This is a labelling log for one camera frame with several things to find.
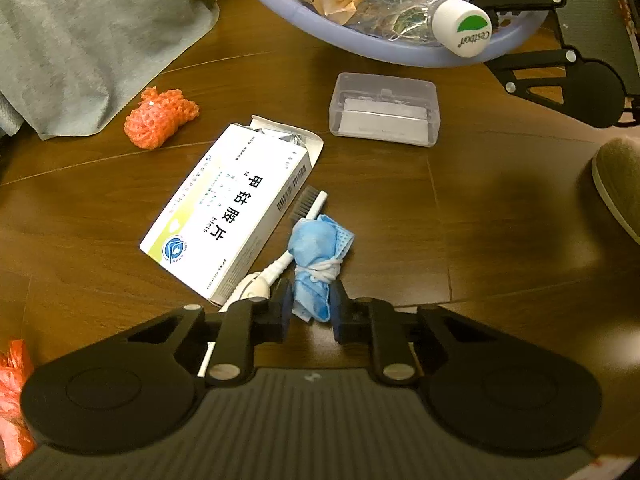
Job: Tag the crushed clear plastic bottle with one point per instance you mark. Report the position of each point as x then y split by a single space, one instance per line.
460 27

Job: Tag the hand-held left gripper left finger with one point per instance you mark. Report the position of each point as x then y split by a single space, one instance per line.
284 305

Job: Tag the white medicine box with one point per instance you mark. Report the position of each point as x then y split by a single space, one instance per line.
225 210

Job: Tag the orange foam fruit net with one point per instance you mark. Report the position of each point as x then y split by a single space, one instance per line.
155 120

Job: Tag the grey slipper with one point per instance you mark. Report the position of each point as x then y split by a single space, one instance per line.
620 180

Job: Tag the blue-grey curtain with lace trim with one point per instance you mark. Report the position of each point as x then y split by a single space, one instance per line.
100 35

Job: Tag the clear plastic box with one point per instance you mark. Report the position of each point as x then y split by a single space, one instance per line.
385 115

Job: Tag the orange plastic bag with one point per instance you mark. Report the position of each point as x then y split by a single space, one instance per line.
12 395

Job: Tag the purple plastic mesh basket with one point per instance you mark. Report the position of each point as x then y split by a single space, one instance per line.
325 30

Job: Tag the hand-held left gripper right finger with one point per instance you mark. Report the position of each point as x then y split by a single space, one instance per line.
338 310

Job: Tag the white toothbrush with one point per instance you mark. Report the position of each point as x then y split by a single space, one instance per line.
280 265

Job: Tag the blue face mask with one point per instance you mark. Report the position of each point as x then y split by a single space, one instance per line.
315 240

